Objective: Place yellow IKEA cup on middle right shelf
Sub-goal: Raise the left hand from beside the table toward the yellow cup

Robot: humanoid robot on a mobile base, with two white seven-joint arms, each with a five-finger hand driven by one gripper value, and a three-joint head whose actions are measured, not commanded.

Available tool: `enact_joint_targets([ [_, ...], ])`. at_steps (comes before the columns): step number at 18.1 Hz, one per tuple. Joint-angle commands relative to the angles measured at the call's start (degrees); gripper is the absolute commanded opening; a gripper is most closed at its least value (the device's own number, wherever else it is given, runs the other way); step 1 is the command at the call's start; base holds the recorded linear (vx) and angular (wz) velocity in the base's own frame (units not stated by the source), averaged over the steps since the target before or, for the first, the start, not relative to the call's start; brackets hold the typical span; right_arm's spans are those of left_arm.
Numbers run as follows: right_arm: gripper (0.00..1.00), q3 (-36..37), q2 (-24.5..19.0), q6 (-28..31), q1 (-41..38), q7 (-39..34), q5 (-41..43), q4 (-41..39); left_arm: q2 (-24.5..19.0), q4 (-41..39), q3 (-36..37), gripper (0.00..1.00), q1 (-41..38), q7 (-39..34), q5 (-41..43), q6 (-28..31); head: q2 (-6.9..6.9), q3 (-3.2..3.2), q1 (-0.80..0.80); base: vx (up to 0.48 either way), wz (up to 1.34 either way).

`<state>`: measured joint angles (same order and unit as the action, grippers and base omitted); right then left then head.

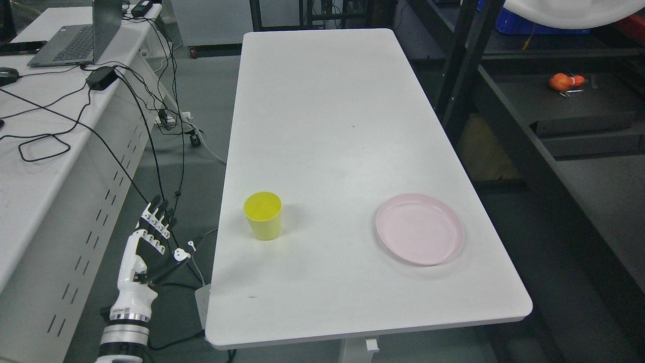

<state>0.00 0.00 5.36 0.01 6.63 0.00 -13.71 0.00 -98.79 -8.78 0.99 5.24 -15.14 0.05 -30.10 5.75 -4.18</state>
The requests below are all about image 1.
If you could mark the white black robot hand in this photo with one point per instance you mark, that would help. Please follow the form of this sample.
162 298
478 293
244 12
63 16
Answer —
147 259

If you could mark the yellow plastic cup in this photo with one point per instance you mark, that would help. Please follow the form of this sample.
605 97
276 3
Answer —
263 211

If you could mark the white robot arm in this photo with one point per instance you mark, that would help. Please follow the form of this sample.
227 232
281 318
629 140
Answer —
124 340

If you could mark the black metal shelf rack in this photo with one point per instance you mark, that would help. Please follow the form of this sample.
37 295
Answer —
573 221

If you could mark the white side desk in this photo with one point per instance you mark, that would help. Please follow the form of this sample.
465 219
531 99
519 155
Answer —
68 154

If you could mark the white power strip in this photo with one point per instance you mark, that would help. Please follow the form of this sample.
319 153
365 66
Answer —
166 121

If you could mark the black power adapter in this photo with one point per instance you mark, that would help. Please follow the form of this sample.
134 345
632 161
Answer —
101 78
141 9

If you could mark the grey laptop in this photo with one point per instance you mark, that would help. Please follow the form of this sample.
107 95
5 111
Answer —
81 44

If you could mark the white height-adjustable table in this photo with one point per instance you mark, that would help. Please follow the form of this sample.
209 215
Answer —
335 123

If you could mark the pink plastic plate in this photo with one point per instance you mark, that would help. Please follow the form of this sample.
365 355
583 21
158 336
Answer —
420 229

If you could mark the orange toy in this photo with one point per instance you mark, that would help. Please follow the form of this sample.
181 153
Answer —
562 82

